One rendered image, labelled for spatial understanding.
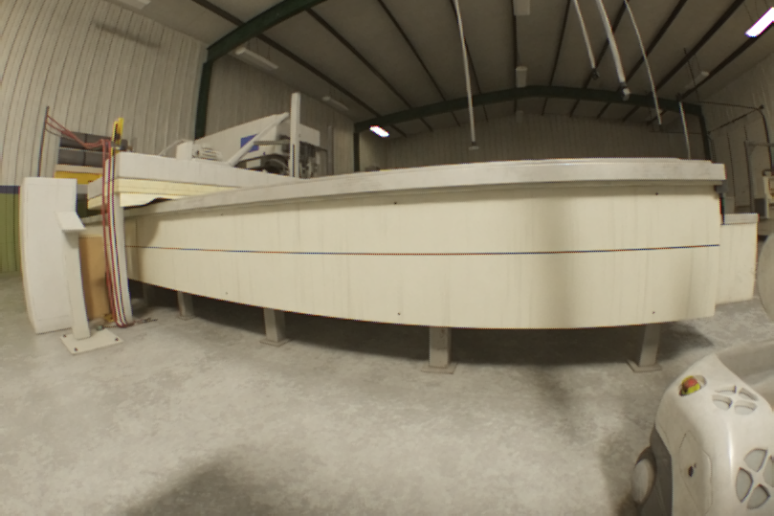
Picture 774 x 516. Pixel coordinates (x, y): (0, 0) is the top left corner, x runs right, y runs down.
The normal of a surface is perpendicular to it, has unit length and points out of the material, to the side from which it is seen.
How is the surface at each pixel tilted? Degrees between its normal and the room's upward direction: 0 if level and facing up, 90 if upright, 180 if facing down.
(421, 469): 0
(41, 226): 90
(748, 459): 38
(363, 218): 90
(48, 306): 90
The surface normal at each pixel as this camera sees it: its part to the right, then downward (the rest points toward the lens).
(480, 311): -0.37, 0.02
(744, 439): -0.24, -0.77
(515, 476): -0.04, -1.00
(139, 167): 0.93, -0.03
